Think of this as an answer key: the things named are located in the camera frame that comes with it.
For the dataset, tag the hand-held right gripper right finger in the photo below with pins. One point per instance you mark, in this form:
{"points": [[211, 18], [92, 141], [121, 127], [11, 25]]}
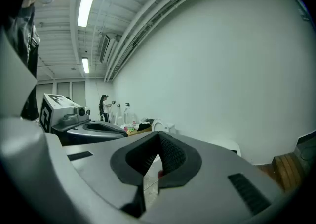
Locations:
{"points": [[217, 193]]}

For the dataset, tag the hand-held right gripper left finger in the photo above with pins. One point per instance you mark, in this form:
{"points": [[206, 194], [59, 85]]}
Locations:
{"points": [[98, 158]]}

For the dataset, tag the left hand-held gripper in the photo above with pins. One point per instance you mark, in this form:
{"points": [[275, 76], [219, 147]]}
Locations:
{"points": [[59, 114]]}

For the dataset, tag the white toilet with raised lid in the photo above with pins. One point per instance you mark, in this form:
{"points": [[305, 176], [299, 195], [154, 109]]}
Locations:
{"points": [[159, 125]]}

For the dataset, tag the pink cloth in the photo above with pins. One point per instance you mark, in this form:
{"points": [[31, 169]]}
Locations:
{"points": [[126, 128]]}

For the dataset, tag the plastic bottle with red label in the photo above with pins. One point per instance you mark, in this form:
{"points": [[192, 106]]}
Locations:
{"points": [[134, 121]]}

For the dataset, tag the black cloth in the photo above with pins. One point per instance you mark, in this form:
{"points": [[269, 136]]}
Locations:
{"points": [[143, 126]]}

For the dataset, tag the long ceiling light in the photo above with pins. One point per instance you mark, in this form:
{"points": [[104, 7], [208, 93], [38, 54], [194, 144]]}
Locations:
{"points": [[85, 65], [86, 5]]}

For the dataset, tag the wooden slatted step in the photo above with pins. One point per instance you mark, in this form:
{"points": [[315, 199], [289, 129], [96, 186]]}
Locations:
{"points": [[286, 171]]}

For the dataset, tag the ceiling air conditioner unit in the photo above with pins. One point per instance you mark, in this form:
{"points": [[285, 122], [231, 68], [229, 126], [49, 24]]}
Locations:
{"points": [[106, 47]]}

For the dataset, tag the person in black shirt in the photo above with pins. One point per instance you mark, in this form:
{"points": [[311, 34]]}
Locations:
{"points": [[26, 45]]}

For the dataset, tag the white ceiling pipes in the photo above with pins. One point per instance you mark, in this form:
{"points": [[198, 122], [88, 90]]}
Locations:
{"points": [[148, 13]]}

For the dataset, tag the white wall urinal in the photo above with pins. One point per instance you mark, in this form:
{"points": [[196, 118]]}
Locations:
{"points": [[119, 119], [127, 116]]}

